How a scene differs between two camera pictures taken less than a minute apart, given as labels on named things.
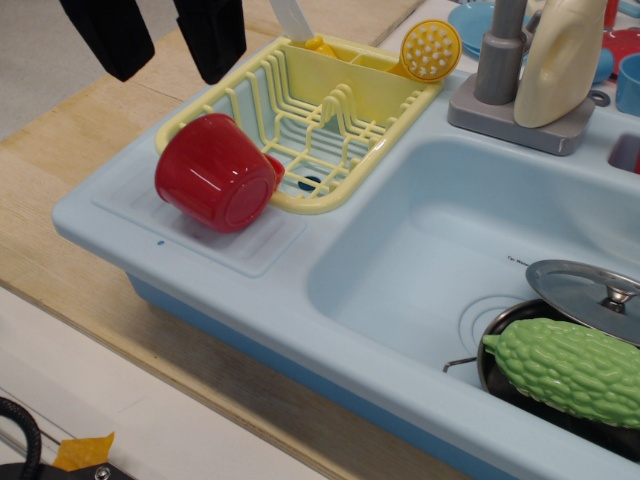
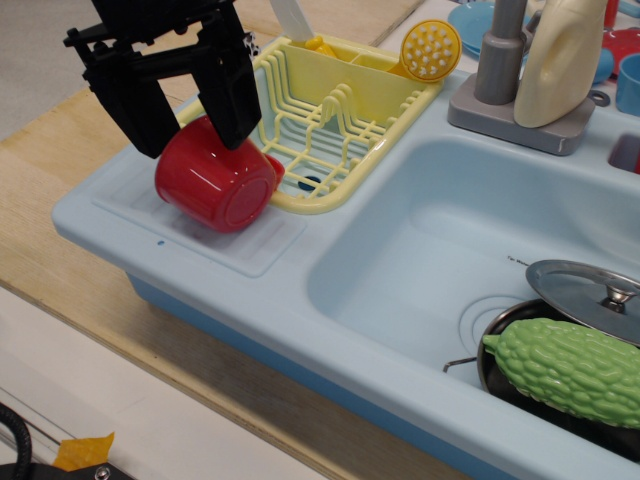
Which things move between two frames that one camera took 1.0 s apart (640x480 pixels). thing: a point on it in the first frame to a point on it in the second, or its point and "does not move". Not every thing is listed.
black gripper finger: x=115 y=31 to x=138 y=102
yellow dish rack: x=328 y=115 does not move
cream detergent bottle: x=562 y=60 does not move
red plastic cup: x=209 y=168 does not move
